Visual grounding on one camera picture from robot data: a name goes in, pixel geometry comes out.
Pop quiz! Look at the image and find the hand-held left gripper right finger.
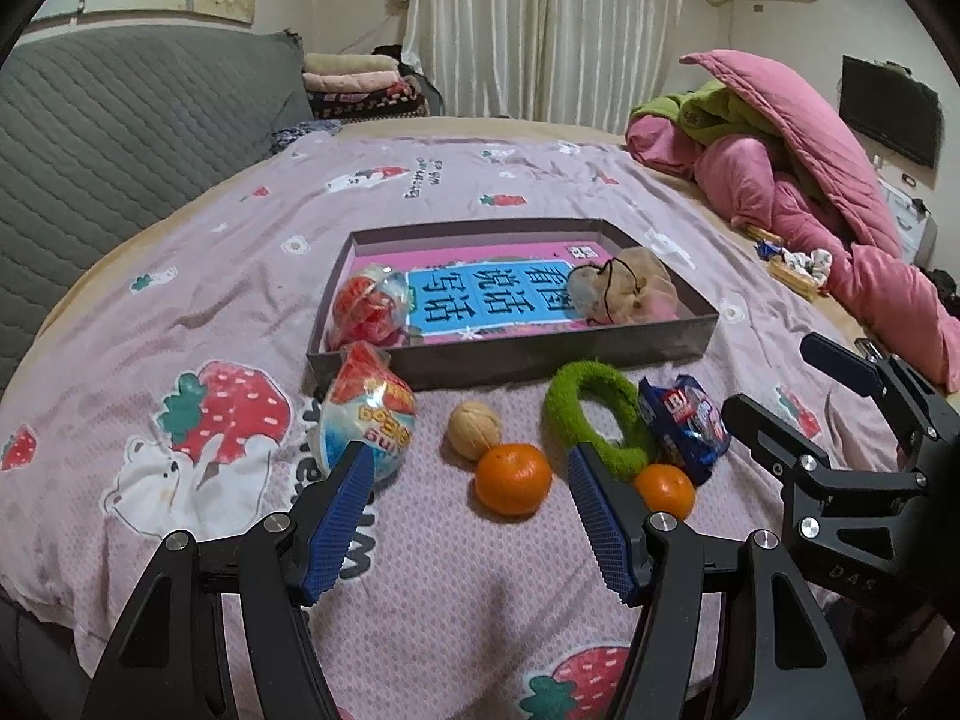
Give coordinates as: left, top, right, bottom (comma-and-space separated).
566, 442, 845, 720

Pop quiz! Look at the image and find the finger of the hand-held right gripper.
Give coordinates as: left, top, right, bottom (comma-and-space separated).
720, 392, 935, 601
799, 331, 960, 481

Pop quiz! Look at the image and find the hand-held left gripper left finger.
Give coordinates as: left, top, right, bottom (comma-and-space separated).
81, 441, 376, 720

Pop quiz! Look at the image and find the small orange mandarin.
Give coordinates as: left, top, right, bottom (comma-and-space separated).
634, 463, 697, 522

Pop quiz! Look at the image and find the blue snack packet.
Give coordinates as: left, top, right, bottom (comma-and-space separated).
639, 373, 732, 486

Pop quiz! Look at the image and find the large orange mandarin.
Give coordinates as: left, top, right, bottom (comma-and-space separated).
475, 443, 554, 517

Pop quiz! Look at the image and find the large red egg toy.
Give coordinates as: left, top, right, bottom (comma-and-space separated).
315, 341, 418, 485

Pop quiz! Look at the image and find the grey shallow cardboard box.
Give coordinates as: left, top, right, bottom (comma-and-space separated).
305, 219, 721, 392

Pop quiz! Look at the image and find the wicker basket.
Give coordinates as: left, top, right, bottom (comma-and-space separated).
754, 229, 833, 293

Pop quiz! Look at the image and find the white floral cloth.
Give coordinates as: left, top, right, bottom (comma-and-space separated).
784, 247, 833, 276

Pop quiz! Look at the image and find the walnut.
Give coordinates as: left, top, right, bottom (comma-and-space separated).
448, 401, 502, 461

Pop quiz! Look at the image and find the white cabinet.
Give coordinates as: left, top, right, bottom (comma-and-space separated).
877, 172, 938, 263

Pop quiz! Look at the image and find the beige mesh pouch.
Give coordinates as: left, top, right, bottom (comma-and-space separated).
566, 246, 680, 327

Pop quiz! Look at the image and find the pink quilt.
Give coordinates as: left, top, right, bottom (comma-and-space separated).
626, 50, 960, 391

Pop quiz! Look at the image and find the red snack packet in box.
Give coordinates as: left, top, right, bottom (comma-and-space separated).
328, 264, 412, 352

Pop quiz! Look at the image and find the pink and blue book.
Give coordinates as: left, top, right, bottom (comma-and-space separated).
390, 240, 612, 350

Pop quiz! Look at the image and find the pink strawberry printed bedsheet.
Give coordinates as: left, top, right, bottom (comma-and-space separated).
0, 120, 923, 720

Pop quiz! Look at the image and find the green blanket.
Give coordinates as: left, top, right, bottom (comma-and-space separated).
630, 86, 758, 147

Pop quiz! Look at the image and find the dark floral cloth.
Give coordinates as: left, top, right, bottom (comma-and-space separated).
270, 120, 342, 156

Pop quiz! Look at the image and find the dark patterned folded blanket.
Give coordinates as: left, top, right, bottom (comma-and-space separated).
307, 79, 443, 121

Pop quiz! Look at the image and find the pink folded blanket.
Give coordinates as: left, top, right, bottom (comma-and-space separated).
304, 69, 407, 94

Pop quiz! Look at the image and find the white curtain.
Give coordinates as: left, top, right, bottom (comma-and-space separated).
401, 0, 687, 128

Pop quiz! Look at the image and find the grey quilted headboard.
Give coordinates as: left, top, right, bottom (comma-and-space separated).
0, 24, 316, 391

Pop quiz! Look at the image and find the beige folded blanket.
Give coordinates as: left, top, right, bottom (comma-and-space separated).
304, 52, 402, 77

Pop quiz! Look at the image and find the green fuzzy ring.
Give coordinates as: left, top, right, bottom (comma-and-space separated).
544, 361, 661, 482

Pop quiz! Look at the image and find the black wall television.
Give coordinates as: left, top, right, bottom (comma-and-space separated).
838, 55, 942, 170

